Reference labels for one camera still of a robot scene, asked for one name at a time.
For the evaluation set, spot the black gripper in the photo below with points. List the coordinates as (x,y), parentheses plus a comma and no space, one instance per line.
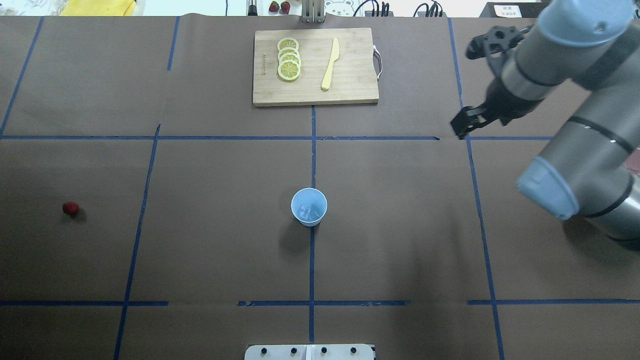
(506,104)

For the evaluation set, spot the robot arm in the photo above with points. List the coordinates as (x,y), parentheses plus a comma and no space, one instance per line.
(581,171)

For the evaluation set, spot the light blue paper cup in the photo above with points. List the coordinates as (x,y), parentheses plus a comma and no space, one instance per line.
(305,198)

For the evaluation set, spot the yellow plastic knife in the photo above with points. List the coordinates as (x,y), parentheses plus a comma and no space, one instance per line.
(333,57)

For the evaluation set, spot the bamboo cutting board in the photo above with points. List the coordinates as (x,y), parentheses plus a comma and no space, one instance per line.
(355,80)

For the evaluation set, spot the bottom lemon slice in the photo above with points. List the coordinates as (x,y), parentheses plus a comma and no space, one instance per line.
(289,71)

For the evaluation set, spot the lemon slice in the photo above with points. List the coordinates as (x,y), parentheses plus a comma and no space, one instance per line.
(288,42)
(286,51)
(290,60)
(289,71)

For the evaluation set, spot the top lemon slice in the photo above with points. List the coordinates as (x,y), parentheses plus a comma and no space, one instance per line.
(288,42)

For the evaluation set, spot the right strawberry at table edge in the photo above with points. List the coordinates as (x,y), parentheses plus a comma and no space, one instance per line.
(285,7)

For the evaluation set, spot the strawberry at table edge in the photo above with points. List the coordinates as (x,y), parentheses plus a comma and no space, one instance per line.
(285,7)
(274,7)

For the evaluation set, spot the left strawberry at table edge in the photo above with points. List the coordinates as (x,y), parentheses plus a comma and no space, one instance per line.
(274,7)

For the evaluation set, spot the red strawberry on table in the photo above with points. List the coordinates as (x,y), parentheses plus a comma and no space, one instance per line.
(72,209)

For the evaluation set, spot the yellow cloth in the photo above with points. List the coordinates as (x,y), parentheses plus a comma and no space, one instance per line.
(99,8)

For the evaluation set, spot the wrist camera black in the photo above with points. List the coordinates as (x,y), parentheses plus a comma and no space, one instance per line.
(496,46)

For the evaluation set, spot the aluminium frame post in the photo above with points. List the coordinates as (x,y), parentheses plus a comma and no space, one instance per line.
(313,11)

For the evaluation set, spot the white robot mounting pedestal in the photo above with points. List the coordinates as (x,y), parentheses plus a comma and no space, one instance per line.
(339,351)

